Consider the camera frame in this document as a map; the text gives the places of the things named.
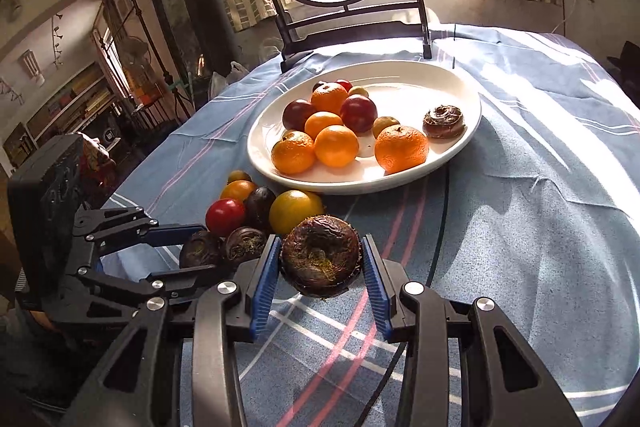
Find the red tomato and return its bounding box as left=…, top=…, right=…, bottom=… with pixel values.
left=205, top=198, right=247, bottom=238

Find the floor fan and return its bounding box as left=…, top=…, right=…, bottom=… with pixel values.
left=117, top=36, right=151, bottom=68

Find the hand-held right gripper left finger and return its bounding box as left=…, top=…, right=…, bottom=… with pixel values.
left=60, top=234, right=282, bottom=427

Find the white plastic bag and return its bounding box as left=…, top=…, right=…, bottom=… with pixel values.
left=207, top=61, right=249, bottom=100

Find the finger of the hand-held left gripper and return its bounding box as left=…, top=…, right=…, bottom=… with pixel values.
left=72, top=206, right=201, bottom=258
left=50, top=263, right=241, bottom=323

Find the orange tangerine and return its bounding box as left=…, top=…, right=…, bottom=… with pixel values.
left=304, top=111, right=345, bottom=140
left=374, top=124, right=430, bottom=174
left=314, top=125, right=360, bottom=168
left=310, top=82, right=349, bottom=115
left=271, top=131, right=317, bottom=175

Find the white oval plate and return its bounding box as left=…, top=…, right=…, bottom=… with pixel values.
left=247, top=60, right=482, bottom=196

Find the black hat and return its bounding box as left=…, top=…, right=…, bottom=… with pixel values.
left=607, top=42, right=640, bottom=82

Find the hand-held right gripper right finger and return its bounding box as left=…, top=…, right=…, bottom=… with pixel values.
left=361, top=234, right=583, bottom=427

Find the yellow tomato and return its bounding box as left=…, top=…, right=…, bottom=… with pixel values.
left=269, top=190, right=325, bottom=235

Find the blue striped tablecloth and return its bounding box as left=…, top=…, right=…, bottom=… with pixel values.
left=100, top=24, right=640, bottom=427

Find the bookshelf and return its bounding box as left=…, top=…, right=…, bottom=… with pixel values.
left=2, top=62, right=121, bottom=162

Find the dark wrinkled round fruit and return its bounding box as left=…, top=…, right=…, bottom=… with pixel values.
left=179, top=230, right=223, bottom=269
left=422, top=105, right=467, bottom=140
left=222, top=227, right=268, bottom=264
left=280, top=215, right=362, bottom=298

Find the orange tomato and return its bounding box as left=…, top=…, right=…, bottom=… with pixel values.
left=220, top=180, right=258, bottom=202

